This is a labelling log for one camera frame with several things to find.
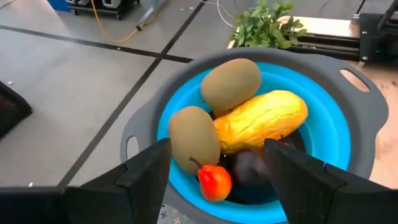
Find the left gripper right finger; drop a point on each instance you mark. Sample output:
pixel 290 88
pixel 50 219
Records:
pixel 326 199

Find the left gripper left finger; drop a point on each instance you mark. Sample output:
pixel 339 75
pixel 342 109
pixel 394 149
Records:
pixel 93 202

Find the blue collapsible bowl grey rim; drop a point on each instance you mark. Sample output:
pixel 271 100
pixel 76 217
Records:
pixel 326 130

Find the dark plum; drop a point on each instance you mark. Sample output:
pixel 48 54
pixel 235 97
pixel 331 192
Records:
pixel 248 169

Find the yellow mango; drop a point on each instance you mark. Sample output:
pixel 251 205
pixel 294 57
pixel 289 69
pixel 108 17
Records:
pixel 261 119

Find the small orange pear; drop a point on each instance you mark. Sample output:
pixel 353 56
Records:
pixel 214 183

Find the brown kiwi fruit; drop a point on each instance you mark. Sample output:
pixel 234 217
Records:
pixel 192 137
pixel 230 84

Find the green potted plant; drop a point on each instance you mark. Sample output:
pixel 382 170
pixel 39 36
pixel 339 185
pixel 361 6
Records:
pixel 264 28

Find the grey desk base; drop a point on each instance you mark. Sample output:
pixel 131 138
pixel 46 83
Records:
pixel 149 12

